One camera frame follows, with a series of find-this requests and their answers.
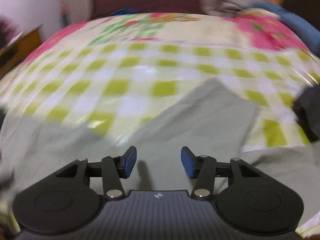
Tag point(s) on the maroon sofa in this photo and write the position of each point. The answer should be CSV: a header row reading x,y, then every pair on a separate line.
x,y
150,0

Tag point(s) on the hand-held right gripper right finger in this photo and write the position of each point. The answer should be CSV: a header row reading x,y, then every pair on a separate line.
x,y
188,162

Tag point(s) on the green checkered plastic sheet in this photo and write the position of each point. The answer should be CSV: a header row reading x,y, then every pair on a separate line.
x,y
125,62

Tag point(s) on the blue rolled cloth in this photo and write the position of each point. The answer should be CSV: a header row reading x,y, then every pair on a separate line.
x,y
300,25

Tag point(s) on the wooden cabinet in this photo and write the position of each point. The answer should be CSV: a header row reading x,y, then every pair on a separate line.
x,y
22,47

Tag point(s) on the dark grey folded cloth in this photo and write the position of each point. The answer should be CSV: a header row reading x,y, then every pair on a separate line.
x,y
310,110

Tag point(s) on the grey-green pants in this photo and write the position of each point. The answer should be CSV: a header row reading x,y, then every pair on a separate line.
x,y
175,130

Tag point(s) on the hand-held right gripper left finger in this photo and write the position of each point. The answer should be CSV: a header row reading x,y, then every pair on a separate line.
x,y
130,162

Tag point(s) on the green checked floral bedsheet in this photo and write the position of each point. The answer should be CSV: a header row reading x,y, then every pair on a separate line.
x,y
262,30

